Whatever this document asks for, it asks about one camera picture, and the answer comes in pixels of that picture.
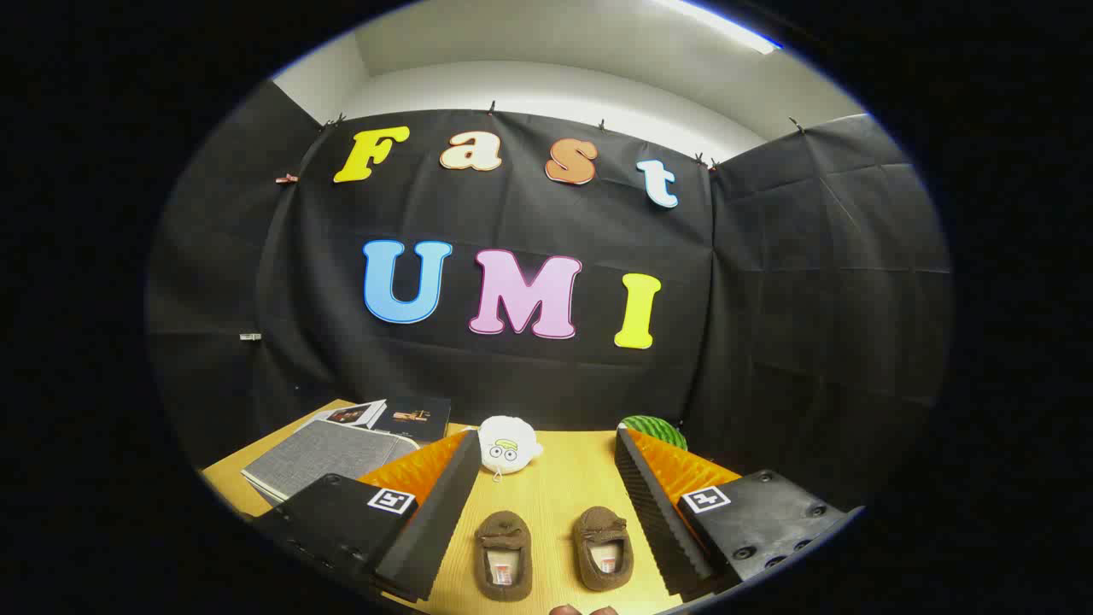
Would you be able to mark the dark blue book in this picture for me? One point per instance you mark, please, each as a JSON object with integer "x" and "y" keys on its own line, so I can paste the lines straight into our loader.
{"x": 414, "y": 418}

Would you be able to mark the white plush toy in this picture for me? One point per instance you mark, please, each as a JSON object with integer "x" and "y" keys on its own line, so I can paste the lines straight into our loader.
{"x": 508, "y": 444}

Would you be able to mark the watermelon slice plush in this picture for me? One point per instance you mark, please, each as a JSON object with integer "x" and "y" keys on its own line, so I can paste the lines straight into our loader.
{"x": 662, "y": 431}

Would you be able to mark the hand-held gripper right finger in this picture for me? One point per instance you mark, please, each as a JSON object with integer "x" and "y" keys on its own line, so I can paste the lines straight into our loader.
{"x": 657, "y": 521}

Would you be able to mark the brown fuzzy shoe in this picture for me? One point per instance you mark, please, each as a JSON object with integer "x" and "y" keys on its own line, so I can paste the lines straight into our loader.
{"x": 602, "y": 525}
{"x": 504, "y": 534}

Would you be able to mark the grey fabric storage box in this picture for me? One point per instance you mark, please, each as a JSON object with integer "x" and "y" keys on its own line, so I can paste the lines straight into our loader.
{"x": 329, "y": 457}

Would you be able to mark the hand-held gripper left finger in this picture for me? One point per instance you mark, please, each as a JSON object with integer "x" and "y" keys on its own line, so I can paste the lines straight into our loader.
{"x": 435, "y": 530}

